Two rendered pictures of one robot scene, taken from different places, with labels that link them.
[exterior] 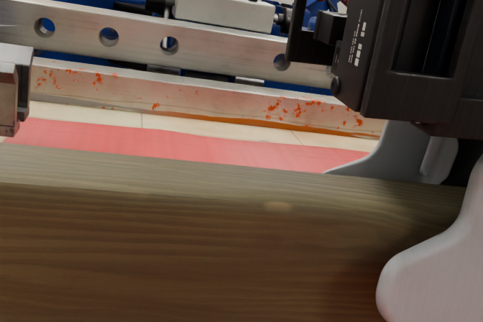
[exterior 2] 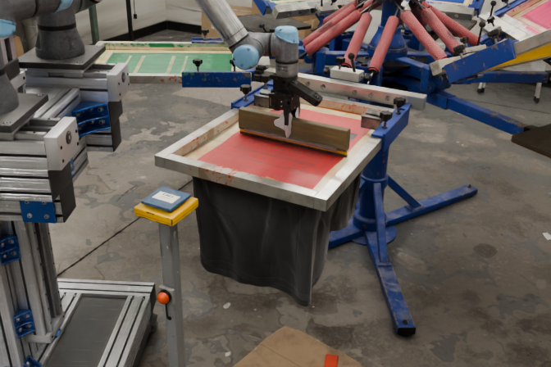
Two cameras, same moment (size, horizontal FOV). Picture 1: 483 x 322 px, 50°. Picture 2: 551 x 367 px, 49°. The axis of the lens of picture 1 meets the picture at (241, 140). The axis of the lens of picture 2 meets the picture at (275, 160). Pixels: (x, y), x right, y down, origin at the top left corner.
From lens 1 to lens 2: 194 cm
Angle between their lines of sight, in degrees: 38
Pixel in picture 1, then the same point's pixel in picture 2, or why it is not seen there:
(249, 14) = (351, 76)
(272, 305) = (270, 124)
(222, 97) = (329, 102)
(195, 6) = (334, 74)
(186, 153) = (307, 115)
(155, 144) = (302, 113)
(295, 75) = (359, 96)
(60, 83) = not seen: hidden behind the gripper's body
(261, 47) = (348, 88)
